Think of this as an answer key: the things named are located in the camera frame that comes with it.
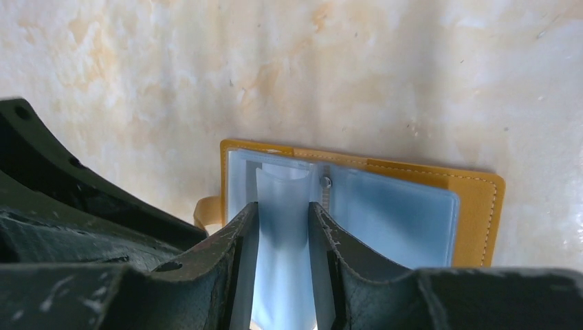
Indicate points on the yellow leather card holder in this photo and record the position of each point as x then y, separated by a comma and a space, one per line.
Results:
414, 215

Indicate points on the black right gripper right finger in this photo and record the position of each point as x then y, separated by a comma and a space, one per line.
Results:
354, 287

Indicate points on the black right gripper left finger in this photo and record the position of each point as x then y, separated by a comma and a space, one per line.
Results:
209, 286

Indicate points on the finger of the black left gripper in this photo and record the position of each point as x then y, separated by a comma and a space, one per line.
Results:
35, 158
38, 229

